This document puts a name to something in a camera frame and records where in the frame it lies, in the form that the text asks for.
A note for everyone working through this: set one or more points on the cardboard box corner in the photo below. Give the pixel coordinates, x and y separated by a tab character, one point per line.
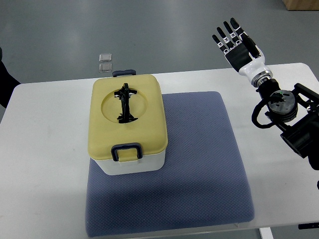
301	4

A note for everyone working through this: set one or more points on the white storage box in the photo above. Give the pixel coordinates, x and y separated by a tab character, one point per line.
147	163

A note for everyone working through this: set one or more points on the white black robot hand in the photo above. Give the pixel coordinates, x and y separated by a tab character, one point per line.
242	53

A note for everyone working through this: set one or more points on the dark object at left edge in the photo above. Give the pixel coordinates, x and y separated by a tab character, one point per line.
7	84

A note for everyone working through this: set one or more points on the upper metal floor plate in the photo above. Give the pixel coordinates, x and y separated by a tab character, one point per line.
105	57

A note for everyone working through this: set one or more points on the yellow box lid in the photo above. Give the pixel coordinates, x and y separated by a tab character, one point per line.
127	118

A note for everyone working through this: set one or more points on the blue grey cushion mat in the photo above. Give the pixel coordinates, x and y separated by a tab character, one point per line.
202	182

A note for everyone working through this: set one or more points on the black table leg bracket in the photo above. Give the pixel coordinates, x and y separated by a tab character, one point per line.
308	226

